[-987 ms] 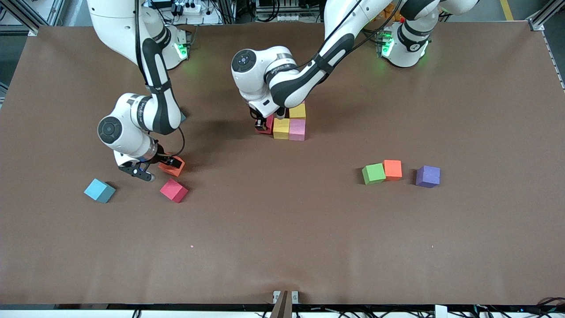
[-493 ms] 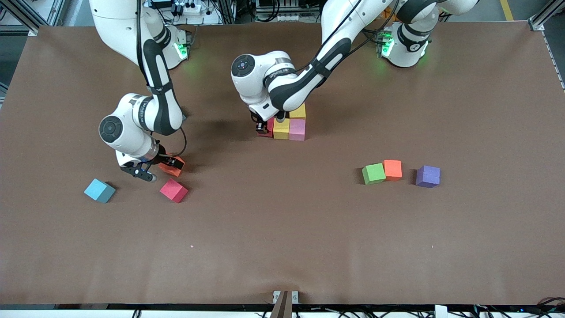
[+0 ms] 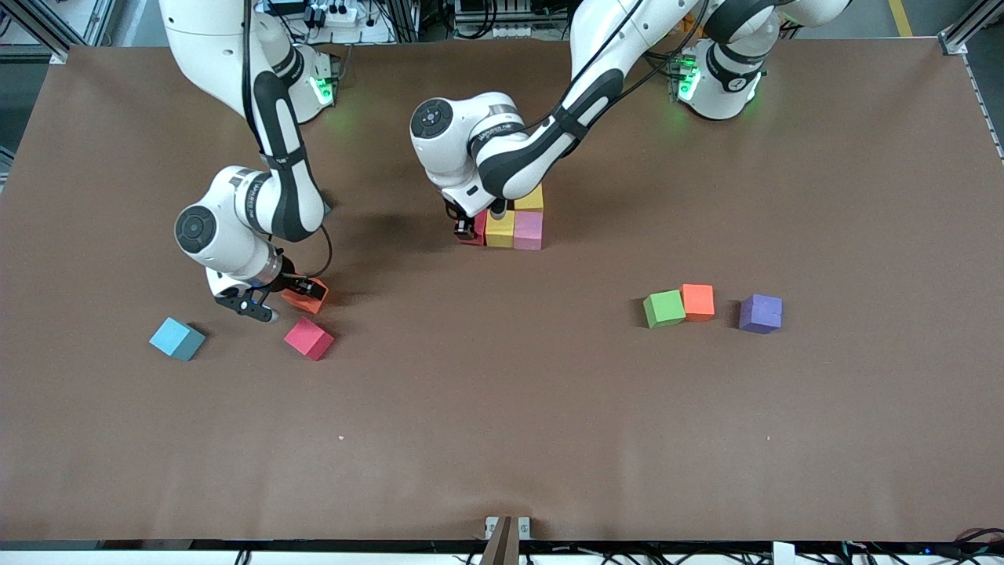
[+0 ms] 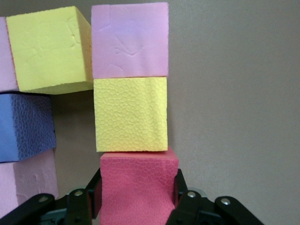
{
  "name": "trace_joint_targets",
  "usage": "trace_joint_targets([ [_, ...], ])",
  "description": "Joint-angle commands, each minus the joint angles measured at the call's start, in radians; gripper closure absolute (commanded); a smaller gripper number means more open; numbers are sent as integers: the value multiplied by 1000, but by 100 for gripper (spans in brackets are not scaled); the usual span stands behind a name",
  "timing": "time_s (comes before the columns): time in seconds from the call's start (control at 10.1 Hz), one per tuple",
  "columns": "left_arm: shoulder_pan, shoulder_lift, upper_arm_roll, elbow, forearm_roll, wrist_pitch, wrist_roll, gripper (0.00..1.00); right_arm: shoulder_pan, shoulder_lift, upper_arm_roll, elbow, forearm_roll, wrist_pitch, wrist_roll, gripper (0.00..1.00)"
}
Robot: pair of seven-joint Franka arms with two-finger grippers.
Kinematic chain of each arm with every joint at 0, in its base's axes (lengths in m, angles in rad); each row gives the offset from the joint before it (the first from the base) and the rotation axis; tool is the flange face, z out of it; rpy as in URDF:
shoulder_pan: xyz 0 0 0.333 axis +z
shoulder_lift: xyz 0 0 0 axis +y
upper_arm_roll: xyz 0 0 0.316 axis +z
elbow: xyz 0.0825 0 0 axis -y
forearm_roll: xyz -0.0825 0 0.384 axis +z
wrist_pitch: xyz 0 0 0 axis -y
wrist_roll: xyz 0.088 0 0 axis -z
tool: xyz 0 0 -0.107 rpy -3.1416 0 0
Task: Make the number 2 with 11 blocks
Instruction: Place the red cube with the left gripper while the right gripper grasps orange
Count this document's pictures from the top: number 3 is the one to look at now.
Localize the orange foam cube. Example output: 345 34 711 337
281 275 330 315
681 283 716 323

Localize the pink foam cube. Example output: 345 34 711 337
514 210 544 251

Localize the green foam cube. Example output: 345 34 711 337
643 290 687 329

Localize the purple foam cube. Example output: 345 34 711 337
738 293 784 335

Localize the aluminium frame profile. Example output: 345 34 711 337
0 0 118 65
933 0 1004 56

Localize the metal bracket with brown post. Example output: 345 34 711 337
478 515 533 565

